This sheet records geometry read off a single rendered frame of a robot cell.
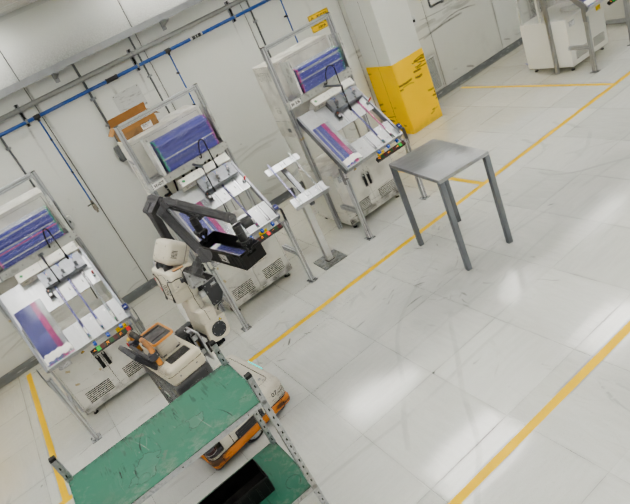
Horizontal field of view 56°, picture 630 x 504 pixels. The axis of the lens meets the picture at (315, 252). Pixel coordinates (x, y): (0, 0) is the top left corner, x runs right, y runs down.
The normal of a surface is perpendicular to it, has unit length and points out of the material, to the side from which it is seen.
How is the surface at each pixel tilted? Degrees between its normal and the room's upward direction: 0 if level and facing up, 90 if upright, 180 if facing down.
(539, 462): 0
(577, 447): 0
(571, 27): 90
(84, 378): 90
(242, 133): 90
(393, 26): 90
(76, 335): 47
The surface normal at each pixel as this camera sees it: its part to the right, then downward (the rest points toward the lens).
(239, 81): 0.52, 0.22
